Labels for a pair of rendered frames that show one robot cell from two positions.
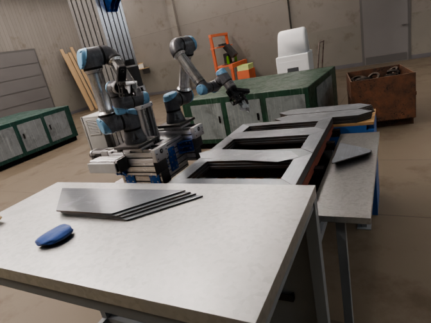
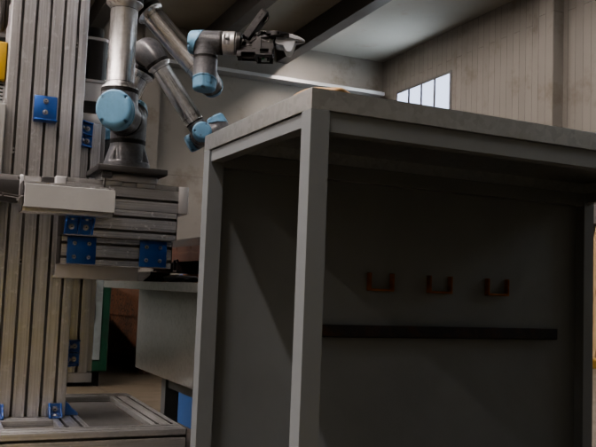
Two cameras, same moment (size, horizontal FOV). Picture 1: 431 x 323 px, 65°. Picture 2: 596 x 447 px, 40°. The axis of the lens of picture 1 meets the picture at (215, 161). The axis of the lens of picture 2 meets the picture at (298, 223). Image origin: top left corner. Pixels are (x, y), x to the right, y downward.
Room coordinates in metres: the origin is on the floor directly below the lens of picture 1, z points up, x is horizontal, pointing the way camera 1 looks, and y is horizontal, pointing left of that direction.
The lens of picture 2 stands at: (0.31, 2.37, 0.67)
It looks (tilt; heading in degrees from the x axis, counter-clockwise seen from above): 5 degrees up; 304
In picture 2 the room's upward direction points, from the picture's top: 2 degrees clockwise
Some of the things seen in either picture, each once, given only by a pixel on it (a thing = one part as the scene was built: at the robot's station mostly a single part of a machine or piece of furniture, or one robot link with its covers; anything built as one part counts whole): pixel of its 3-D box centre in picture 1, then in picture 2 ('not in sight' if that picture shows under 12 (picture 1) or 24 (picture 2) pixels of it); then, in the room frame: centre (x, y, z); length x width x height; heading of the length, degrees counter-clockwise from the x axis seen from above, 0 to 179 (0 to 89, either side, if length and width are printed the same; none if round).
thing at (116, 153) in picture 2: (134, 134); (127, 155); (2.27, 0.50, 1.09); 0.15 x 0.15 x 0.10
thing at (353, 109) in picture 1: (322, 115); not in sight; (2.75, -0.96, 0.82); 0.80 x 0.40 x 0.06; 60
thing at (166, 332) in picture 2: not in sight; (187, 337); (2.38, 0.04, 0.48); 1.30 x 0.04 x 0.35; 150
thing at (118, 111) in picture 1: (122, 104); (205, 74); (1.99, 0.46, 1.34); 0.11 x 0.08 x 0.11; 122
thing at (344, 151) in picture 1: (353, 152); not in sight; (1.93, -0.84, 0.77); 0.45 x 0.20 x 0.04; 150
